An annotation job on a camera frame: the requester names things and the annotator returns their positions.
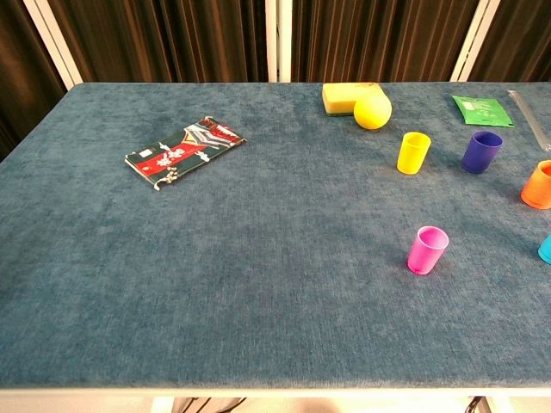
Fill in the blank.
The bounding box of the orange plastic cup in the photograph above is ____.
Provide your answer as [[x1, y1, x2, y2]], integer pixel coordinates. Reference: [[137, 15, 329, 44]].
[[520, 159, 551, 211]]

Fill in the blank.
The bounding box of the dark brown curtain panel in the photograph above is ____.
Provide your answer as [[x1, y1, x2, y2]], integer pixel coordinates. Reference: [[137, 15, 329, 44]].
[[46, 0, 270, 83], [0, 0, 69, 163], [290, 0, 481, 83], [467, 0, 551, 83]]

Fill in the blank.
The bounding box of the yellow ball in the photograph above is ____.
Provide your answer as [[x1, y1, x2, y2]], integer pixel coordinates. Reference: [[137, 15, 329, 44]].
[[353, 94, 393, 131]]

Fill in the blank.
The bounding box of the yellow sponge block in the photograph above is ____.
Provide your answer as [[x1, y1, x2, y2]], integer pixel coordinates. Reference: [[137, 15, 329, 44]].
[[322, 82, 387, 117]]

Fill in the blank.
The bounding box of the red green patterned book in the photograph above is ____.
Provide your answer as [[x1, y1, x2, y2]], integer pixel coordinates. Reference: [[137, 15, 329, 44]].
[[124, 114, 247, 192]]

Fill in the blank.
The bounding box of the yellow plastic cup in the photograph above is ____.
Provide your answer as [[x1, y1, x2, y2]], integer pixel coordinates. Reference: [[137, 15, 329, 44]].
[[396, 132, 432, 175]]

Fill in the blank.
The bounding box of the white frame post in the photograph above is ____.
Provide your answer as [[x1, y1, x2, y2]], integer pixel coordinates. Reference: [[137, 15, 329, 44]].
[[264, 0, 294, 83], [449, 0, 503, 83], [22, 0, 84, 89]]

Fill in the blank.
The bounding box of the blue velvet tablecloth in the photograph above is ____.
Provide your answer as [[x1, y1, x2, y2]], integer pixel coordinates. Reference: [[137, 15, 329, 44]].
[[0, 81, 551, 391]]

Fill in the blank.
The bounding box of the pink plastic cup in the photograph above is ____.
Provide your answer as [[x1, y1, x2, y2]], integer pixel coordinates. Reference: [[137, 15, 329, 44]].
[[407, 225, 450, 275]]

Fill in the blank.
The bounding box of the clear plastic ruler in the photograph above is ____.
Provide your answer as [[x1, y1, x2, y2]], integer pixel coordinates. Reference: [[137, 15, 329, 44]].
[[507, 89, 551, 151]]

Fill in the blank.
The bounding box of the black cable bundle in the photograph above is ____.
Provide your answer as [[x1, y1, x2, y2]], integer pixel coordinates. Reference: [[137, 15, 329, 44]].
[[171, 398, 249, 413]]

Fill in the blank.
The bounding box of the green foil packet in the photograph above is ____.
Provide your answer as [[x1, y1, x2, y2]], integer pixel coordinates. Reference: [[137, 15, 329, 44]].
[[451, 95, 516, 129]]

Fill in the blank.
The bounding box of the purple plastic cup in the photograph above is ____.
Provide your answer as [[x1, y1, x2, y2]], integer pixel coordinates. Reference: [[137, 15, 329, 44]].
[[461, 130, 504, 176]]

